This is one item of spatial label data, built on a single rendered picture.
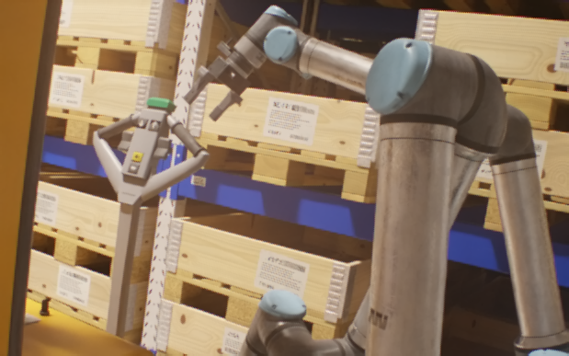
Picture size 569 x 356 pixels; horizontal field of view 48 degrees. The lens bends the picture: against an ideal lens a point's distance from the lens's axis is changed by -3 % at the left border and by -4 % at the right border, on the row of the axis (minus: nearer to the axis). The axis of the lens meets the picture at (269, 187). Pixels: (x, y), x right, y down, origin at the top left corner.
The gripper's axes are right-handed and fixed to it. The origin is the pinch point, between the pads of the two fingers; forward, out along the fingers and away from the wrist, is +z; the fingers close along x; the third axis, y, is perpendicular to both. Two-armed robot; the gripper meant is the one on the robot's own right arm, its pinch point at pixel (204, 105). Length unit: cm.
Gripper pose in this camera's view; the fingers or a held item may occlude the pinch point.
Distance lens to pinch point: 185.8
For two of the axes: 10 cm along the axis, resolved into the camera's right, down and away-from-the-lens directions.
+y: 6.0, 6.2, -5.0
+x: 4.4, 2.6, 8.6
